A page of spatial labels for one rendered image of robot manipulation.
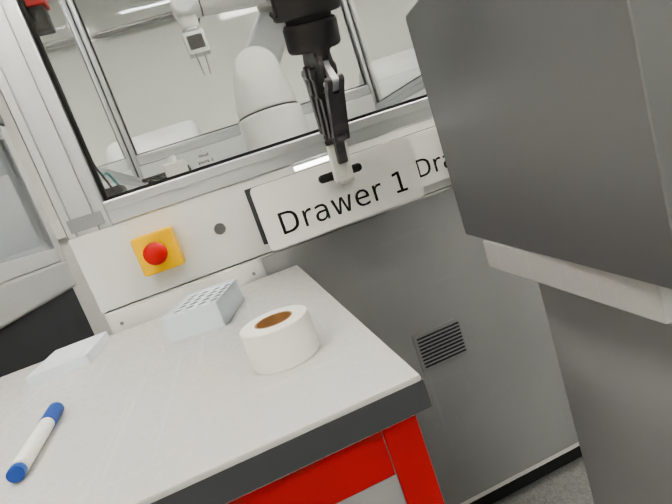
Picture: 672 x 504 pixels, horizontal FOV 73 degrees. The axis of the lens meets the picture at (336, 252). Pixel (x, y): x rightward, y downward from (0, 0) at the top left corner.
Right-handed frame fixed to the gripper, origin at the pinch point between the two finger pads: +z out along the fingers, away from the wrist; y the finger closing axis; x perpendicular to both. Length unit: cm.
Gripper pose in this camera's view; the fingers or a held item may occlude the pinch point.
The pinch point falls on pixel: (340, 160)
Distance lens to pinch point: 72.2
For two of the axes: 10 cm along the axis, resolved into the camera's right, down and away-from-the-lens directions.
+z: 2.1, 8.4, 5.0
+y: 3.3, 4.2, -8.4
